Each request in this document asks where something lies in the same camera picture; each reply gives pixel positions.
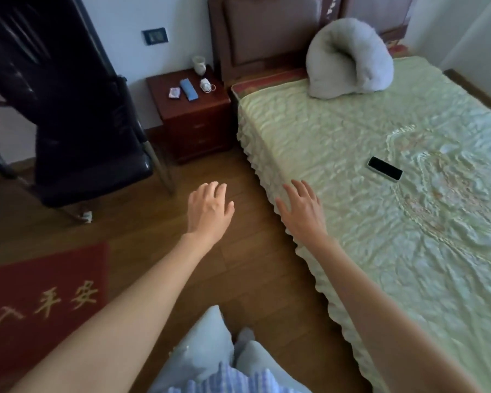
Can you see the person's right hand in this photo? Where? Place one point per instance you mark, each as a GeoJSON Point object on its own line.
{"type": "Point", "coordinates": [305, 216]}

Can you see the person's right forearm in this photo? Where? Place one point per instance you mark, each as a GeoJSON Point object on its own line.
{"type": "Point", "coordinates": [384, 323]}

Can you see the red doormat with gold print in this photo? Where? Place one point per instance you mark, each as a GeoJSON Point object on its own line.
{"type": "Point", "coordinates": [37, 306]}

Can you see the red wooden nightstand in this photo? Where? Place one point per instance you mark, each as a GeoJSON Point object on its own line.
{"type": "Point", "coordinates": [188, 126]}

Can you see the printed tissue packet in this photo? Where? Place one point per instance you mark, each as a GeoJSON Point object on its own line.
{"type": "Point", "coordinates": [174, 93]}

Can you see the grey folded pillow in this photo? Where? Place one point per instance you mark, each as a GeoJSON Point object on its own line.
{"type": "Point", "coordinates": [352, 61]}

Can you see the bed with green bedspread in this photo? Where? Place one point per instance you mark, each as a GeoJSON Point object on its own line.
{"type": "Point", "coordinates": [352, 159]}

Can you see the person's grey trousers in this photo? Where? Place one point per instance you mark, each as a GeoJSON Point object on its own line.
{"type": "Point", "coordinates": [204, 347]}

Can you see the blue framed wall socket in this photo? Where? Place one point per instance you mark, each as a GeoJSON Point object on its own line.
{"type": "Point", "coordinates": [155, 36]}

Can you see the black leather office chair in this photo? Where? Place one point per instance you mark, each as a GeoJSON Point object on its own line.
{"type": "Point", "coordinates": [86, 159]}

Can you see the person's blue checked shirt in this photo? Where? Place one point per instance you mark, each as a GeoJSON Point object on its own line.
{"type": "Point", "coordinates": [245, 382]}

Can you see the black smartphone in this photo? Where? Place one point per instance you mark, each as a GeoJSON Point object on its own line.
{"type": "Point", "coordinates": [384, 168]}

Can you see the blue soft case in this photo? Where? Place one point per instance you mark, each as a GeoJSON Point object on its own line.
{"type": "Point", "coordinates": [188, 90]}

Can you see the person's left hand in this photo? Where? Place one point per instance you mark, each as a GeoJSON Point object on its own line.
{"type": "Point", "coordinates": [208, 212]}

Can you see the person's left forearm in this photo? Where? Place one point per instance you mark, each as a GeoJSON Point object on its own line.
{"type": "Point", "coordinates": [118, 315]}

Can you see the red patterned mattress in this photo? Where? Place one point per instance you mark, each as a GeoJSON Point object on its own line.
{"type": "Point", "coordinates": [266, 79]}

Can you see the white ceramic mug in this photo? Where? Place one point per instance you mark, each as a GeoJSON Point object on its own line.
{"type": "Point", "coordinates": [199, 65]}

